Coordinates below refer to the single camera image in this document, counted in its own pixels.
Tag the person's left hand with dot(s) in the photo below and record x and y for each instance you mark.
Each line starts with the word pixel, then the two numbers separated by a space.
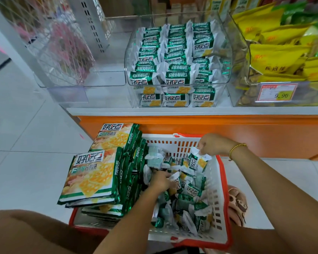
pixel 160 181

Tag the person's right hand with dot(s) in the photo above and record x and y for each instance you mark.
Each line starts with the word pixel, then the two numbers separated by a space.
pixel 217 144

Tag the person's right fingers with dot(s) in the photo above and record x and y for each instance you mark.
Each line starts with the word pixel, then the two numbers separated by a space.
pixel 203 149

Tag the person's left fingers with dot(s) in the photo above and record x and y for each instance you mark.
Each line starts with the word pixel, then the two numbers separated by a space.
pixel 171 182

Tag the small green white snack packet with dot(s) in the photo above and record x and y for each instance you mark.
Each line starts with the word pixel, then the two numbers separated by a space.
pixel 178 182
pixel 197 162

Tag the person's left forearm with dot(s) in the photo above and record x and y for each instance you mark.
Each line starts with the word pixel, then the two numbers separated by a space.
pixel 132 222

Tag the person's right forearm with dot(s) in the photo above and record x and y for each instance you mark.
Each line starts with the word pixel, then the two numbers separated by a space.
pixel 275 198

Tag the pile of loose snack packets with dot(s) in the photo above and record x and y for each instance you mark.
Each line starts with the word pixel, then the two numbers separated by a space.
pixel 190 206

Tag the white basket with red rim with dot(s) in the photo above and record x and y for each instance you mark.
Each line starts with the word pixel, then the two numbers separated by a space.
pixel 217 182

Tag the white shelf board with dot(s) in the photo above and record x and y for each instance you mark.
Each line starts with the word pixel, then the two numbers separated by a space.
pixel 228 111

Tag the beige studded sandal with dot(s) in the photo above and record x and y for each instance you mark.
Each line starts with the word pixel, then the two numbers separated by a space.
pixel 238 203

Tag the orange shelf base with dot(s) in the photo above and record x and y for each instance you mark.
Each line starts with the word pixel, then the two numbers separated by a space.
pixel 267 132

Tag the heap of round biscuit packs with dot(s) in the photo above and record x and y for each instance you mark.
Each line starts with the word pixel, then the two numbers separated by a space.
pixel 247 95

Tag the stack of large green bags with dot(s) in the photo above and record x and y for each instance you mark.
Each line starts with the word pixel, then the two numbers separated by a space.
pixel 95 171

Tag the rows of stacked snack packets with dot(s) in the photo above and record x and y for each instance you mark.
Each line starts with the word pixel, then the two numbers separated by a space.
pixel 177 66

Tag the red and yellow price tag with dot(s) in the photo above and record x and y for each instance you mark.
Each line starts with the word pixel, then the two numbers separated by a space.
pixel 277 92

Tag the person's right leg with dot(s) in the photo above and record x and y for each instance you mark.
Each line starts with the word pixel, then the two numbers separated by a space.
pixel 254 240

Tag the person's leg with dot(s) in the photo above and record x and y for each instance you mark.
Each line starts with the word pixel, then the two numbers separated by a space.
pixel 29 232
pixel 254 240

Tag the clear plastic display bin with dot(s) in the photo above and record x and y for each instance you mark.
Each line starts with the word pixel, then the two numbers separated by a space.
pixel 226 50

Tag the empty clear plastic bin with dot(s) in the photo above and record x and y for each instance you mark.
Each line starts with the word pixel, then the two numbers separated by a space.
pixel 114 76

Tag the clear bin with price tag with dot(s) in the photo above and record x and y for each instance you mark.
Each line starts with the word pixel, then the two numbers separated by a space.
pixel 307 96

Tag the heap of yellow snack bags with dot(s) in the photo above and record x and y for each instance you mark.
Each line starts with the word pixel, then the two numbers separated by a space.
pixel 275 55

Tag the person's left leg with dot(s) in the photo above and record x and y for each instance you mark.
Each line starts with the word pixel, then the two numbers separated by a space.
pixel 29 232

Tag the pink packaged goods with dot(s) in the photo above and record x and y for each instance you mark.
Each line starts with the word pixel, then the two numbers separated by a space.
pixel 69 50

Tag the heap of green snack bags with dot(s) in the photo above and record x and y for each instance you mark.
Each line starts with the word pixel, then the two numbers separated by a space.
pixel 304 13

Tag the white perforated shelf post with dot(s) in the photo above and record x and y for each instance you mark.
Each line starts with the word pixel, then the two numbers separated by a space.
pixel 91 21

